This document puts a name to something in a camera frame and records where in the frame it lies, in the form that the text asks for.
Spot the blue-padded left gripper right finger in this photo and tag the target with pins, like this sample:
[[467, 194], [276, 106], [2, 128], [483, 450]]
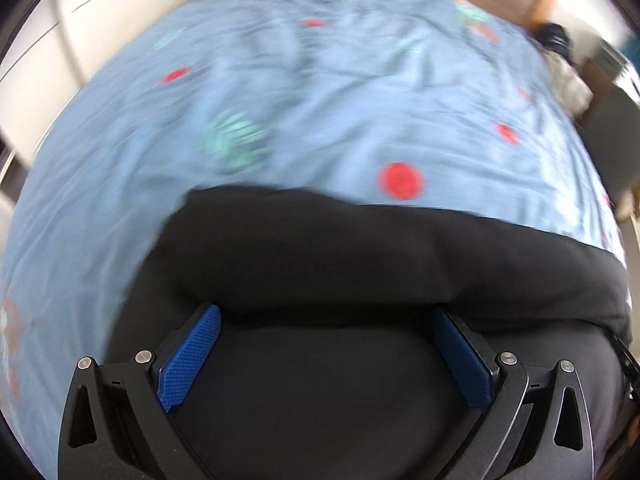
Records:
[[530, 422]]

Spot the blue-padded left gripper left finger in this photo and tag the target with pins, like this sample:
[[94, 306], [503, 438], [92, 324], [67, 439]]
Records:
[[116, 422]]

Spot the black puffer coat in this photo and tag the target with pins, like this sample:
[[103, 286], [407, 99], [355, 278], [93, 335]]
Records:
[[297, 259]]

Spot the grey desk chair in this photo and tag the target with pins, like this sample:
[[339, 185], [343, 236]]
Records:
[[611, 137]]

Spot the cream cloth pile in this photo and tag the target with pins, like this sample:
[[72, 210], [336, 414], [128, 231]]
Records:
[[572, 93]]

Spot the white printer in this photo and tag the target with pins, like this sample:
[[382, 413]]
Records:
[[615, 64]]

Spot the blue monster-print bed cover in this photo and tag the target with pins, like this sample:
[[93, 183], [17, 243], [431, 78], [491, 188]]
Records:
[[423, 103]]

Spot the dark blue backpack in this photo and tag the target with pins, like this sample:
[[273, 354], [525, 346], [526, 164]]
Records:
[[554, 37]]

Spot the white sliding wardrobe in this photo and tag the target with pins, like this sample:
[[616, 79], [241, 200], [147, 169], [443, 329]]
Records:
[[57, 48]]

